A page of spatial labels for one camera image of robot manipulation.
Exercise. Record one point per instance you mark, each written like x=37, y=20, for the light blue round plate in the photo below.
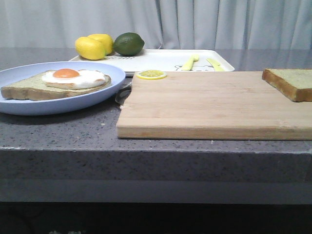
x=63, y=105

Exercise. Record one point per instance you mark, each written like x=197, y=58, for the yellow lemon slice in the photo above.
x=151, y=74

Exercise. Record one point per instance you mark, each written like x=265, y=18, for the grey white curtain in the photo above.
x=167, y=24

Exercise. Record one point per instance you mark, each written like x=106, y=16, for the wooden cutting board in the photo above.
x=212, y=105

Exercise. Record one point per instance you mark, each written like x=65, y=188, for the front yellow lemon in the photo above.
x=89, y=48

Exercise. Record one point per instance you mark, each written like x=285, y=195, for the metal cutting board handle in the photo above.
x=123, y=93

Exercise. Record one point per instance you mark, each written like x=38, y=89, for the bread slice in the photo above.
x=295, y=84
x=33, y=88

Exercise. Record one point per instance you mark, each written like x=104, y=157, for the yellow plastic knife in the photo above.
x=215, y=64

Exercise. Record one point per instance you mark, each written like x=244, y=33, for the yellow plastic fork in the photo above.
x=187, y=66

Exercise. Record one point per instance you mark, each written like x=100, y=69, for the rear yellow lemon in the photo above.
x=106, y=40

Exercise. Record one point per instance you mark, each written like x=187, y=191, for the fried egg toy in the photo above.
x=67, y=78

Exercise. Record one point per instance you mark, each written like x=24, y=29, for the white rectangular tray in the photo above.
x=166, y=60

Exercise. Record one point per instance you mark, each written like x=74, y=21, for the green lime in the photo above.
x=128, y=44

